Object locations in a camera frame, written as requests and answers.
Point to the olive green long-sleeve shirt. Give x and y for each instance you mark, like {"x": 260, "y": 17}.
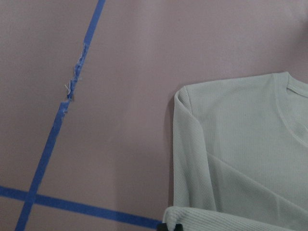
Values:
{"x": 240, "y": 155}

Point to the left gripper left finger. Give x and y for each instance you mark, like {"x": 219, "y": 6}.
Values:
{"x": 162, "y": 227}

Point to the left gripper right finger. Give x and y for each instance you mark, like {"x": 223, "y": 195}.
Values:
{"x": 179, "y": 227}

